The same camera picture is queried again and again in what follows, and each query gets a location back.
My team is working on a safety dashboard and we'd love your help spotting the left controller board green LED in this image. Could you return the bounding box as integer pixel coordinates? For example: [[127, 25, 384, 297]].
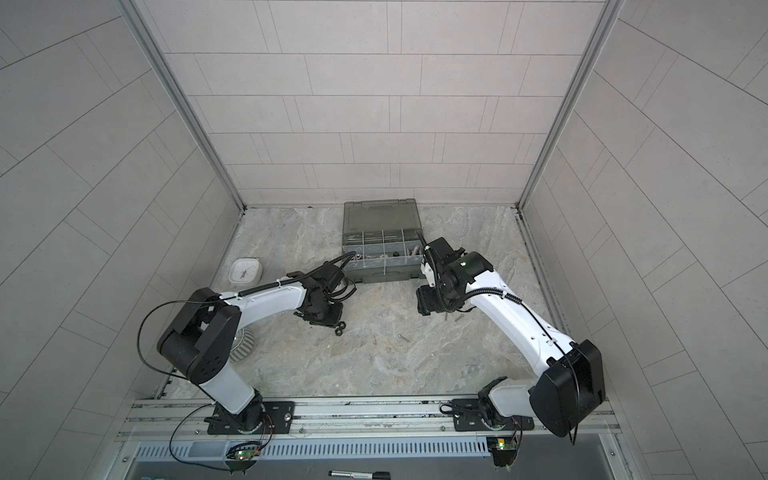
[[225, 441, 263, 473]]

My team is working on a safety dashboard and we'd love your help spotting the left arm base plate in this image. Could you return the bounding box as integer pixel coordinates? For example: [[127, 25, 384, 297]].
[[204, 401, 295, 435]]

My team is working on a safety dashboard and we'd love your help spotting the white vent grille strip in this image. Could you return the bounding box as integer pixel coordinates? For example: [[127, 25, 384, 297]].
[[134, 437, 490, 462]]

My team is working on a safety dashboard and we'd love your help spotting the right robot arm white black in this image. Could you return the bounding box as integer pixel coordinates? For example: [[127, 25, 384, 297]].
[[416, 237, 606, 441]]

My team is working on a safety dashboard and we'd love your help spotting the aluminium mounting rail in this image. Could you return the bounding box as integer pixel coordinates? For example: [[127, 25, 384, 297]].
[[116, 394, 619, 442]]

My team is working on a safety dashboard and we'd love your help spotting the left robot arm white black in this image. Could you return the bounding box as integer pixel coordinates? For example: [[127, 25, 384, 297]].
[[156, 252, 356, 434]]

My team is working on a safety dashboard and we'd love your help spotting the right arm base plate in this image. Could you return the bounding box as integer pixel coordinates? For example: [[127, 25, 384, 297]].
[[439, 398, 535, 432]]

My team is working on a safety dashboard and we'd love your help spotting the black marker pen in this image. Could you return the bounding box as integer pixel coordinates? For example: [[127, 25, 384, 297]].
[[328, 470, 391, 480]]

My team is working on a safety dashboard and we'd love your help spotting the right controller board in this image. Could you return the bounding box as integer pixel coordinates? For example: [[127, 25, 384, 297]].
[[486, 437, 520, 468]]

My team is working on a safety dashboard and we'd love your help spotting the green plastic organizer box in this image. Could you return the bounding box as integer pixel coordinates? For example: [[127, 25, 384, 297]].
[[342, 198, 423, 283]]

